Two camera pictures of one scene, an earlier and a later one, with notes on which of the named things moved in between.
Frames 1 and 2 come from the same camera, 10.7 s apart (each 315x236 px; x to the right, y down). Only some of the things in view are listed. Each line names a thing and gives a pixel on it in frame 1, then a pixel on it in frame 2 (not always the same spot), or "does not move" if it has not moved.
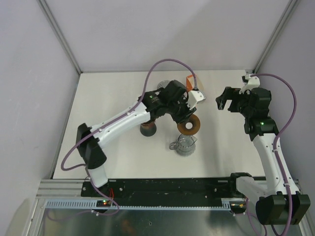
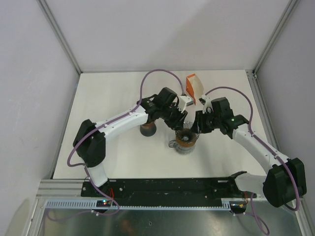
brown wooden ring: x=190 y=127 to x=186 y=144
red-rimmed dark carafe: x=148 y=129 does not move
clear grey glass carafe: x=185 y=146 does not move
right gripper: x=230 y=94 to x=198 y=126
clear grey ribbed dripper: x=163 y=84 to x=186 y=135
